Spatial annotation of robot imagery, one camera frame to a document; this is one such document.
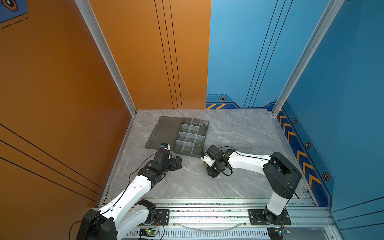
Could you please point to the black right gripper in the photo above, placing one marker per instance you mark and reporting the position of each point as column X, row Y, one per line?
column 210, row 173

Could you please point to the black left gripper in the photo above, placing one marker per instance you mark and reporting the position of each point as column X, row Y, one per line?
column 174, row 166

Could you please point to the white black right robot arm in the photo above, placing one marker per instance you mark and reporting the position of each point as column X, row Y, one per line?
column 281, row 174

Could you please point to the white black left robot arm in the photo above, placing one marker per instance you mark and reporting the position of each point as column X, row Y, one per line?
column 125, row 212

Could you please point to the grey plastic organizer box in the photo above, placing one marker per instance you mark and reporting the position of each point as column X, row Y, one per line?
column 186, row 136

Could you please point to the left green circuit board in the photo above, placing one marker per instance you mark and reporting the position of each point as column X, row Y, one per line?
column 148, row 233

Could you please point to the right circuit board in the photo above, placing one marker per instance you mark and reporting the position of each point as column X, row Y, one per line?
column 277, row 233

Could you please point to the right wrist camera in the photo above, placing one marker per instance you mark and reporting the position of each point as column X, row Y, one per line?
column 211, row 155

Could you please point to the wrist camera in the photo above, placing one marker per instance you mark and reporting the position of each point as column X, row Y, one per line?
column 211, row 155
column 166, row 146

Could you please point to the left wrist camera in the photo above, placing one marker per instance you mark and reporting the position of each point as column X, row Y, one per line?
column 166, row 146

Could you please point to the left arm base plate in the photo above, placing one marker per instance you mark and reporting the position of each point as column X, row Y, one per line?
column 161, row 215

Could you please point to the aluminium front rail frame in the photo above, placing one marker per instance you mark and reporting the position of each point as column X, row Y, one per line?
column 229, row 219

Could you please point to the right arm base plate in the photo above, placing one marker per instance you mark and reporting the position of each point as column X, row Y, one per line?
column 265, row 217

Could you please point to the left aluminium corner post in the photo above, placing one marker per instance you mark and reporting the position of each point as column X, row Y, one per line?
column 101, row 42

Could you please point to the aluminium corner post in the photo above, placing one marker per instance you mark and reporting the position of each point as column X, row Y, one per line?
column 101, row 42
column 328, row 16

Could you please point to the right aluminium corner post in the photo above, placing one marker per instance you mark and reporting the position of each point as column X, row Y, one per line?
column 328, row 16

